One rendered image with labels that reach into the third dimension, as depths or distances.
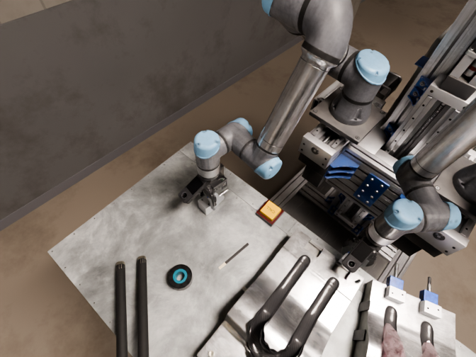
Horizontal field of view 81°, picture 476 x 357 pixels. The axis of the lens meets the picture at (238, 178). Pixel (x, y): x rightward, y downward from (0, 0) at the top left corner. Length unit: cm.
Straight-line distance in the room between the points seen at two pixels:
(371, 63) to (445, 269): 163
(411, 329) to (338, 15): 90
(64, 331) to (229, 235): 123
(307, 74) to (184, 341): 84
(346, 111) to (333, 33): 50
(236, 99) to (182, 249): 192
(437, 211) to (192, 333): 78
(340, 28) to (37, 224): 212
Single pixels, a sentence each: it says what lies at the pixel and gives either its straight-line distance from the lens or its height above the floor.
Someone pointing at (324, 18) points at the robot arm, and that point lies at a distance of 69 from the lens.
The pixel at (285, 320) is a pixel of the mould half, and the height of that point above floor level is 91.
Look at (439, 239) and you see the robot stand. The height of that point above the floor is 96.
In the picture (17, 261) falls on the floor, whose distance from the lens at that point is 228.
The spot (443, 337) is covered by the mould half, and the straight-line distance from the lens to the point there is 116.
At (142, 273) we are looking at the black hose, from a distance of 103.
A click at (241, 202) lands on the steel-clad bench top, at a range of 114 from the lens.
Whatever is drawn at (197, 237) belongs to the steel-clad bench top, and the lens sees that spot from 108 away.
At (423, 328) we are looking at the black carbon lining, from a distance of 113.
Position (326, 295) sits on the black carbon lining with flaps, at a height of 88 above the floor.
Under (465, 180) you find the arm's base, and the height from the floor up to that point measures 107.
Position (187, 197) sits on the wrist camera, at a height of 98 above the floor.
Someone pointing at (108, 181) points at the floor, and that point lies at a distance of 230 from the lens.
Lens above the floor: 180
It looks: 57 degrees down
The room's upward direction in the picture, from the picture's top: 4 degrees clockwise
